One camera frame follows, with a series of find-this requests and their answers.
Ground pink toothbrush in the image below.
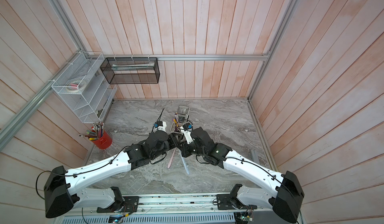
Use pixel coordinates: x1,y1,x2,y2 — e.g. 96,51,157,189
167,149,176,169

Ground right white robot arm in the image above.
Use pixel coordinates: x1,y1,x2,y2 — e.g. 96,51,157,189
180,124,305,224

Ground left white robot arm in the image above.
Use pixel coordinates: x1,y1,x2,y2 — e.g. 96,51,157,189
43,130,180,219

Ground red pen cup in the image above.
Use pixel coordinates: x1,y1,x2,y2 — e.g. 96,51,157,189
92,131,113,150

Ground grey bar on table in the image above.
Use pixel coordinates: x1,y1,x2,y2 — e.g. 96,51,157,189
251,149,260,164

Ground pens in red cup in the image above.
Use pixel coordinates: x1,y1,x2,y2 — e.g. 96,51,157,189
79,122,105,141

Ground tape roll on shelf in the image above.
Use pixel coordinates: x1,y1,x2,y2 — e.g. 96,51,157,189
65,80,84,93

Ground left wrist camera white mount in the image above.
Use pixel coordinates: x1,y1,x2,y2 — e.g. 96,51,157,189
153,120,167,132

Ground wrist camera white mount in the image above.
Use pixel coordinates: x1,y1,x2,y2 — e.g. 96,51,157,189
181,122,194,144
153,120,167,132

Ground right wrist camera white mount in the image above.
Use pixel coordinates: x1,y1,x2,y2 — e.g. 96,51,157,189
181,122,194,144

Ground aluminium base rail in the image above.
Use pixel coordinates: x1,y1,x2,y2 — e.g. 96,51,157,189
54,193,285,224

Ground black wire mesh basket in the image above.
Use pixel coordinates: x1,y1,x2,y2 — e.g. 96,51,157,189
101,57,160,84

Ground horizontal aluminium wall rail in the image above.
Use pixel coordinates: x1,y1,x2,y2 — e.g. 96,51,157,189
87,52,269,61

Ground white wire mesh shelf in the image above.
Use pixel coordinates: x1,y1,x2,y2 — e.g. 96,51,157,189
52,52,117,124

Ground left aluminium wall rail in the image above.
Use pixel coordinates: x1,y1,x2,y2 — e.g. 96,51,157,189
1,51,82,151

